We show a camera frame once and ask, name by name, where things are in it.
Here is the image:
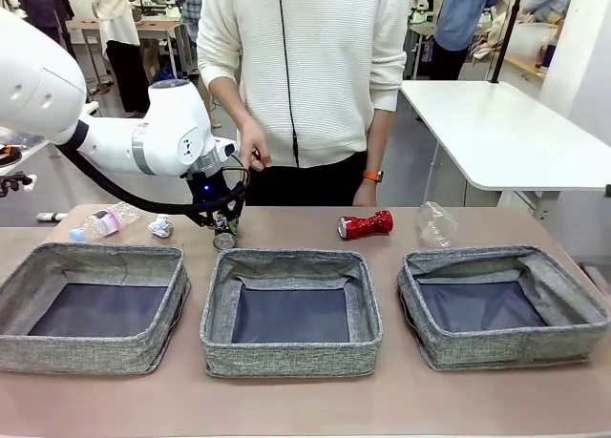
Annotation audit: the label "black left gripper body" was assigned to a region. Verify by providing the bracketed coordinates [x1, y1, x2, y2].
[186, 168, 247, 227]

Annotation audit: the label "white paper ball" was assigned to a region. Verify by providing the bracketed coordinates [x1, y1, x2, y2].
[146, 214, 174, 240]

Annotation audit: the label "clear bottle with pink label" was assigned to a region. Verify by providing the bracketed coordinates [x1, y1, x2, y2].
[69, 201, 147, 242]

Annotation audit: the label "crushed red soda can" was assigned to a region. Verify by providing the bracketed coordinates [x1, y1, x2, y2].
[337, 209, 395, 242]

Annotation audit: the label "clear plastic cup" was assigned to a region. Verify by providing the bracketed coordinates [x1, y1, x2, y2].
[417, 200, 459, 248]

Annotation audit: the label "person's left forearm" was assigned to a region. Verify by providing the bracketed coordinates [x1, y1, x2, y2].
[365, 106, 397, 175]

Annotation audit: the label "person's right forearm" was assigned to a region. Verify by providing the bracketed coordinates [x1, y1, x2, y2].
[208, 74, 257, 130]

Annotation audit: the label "person's right hand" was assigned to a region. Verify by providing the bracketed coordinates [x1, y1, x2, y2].
[237, 118, 273, 171]

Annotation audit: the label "person's left hand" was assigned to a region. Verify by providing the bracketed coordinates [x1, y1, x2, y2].
[351, 179, 378, 207]

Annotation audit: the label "black trousers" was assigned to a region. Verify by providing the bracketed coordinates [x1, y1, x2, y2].
[242, 151, 369, 207]

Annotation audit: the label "grey fabric basket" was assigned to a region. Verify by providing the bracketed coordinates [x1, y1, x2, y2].
[0, 241, 192, 376]
[199, 247, 385, 379]
[395, 244, 611, 372]

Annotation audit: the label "bystander in white top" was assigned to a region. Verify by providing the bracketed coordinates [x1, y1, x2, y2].
[90, 0, 150, 115]

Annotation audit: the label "white knit sweater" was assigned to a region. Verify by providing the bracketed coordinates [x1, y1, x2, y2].
[196, 0, 411, 168]

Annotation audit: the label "white side table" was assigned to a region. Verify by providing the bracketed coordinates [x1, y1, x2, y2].
[0, 101, 100, 177]

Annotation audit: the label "small black clamp gadget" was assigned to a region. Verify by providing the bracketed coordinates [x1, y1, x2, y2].
[0, 170, 37, 198]

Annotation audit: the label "bystander in dark purple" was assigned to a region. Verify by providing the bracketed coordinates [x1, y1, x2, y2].
[15, 0, 76, 46]

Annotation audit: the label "white rectangular table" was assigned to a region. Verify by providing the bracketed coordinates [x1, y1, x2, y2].
[399, 78, 611, 222]

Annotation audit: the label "black stand pole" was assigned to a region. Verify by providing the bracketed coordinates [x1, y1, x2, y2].
[489, 0, 521, 84]

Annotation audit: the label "translucent plastic bin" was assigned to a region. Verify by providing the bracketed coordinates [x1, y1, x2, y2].
[505, 21, 559, 70]

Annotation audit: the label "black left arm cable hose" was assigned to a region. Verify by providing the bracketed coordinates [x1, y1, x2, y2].
[55, 141, 249, 229]

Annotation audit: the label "thin black cable on sweater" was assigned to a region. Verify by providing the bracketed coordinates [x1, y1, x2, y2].
[276, 0, 301, 168]

